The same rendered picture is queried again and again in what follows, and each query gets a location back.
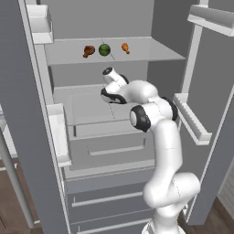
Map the grey fridge door handle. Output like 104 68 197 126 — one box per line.
0 127 35 229

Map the grey fridge body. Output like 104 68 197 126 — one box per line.
17 0 202 234

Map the grey crisper drawer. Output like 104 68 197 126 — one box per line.
67 119 156 172

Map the grey left fridge door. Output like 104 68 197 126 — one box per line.
0 0 73 234

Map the white door bin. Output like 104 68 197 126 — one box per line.
26 4 55 45
46 103 73 168
186 4 234 37
172 92 213 146

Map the grey fridge door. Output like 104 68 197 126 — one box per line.
175 0 234 227
0 0 73 234

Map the dark brown chicken drumstick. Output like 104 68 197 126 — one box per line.
82 45 96 59

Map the green avocado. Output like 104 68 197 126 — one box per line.
98 43 112 57

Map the orange chicken drumstick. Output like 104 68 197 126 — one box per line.
121 42 131 55

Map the glass fridge shelf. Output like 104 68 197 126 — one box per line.
44 36 186 66
52 83 148 127

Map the grey freezer drawer front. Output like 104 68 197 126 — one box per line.
69 209 157 234
65 174 154 225

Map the grey right fridge door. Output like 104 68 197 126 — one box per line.
175 0 234 227

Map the white freezer drawer handle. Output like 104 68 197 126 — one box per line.
71 191 144 208
76 218 154 234

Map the crisper drawer handle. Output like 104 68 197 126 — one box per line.
87 144 145 157

